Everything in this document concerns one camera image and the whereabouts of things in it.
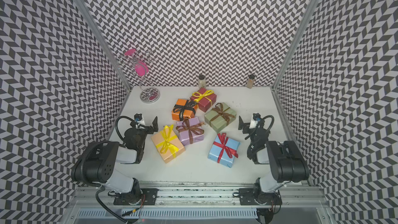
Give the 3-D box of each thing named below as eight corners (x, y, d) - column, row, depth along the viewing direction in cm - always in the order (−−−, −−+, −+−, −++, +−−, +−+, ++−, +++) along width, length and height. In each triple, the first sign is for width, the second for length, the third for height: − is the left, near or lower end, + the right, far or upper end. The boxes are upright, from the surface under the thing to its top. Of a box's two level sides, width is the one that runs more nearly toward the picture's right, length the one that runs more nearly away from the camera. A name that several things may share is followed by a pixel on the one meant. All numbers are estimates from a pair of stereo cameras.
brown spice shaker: (246, 88, 122) (249, 77, 113) (246, 86, 124) (249, 74, 115) (252, 88, 122) (255, 77, 113) (251, 86, 124) (254, 74, 115)
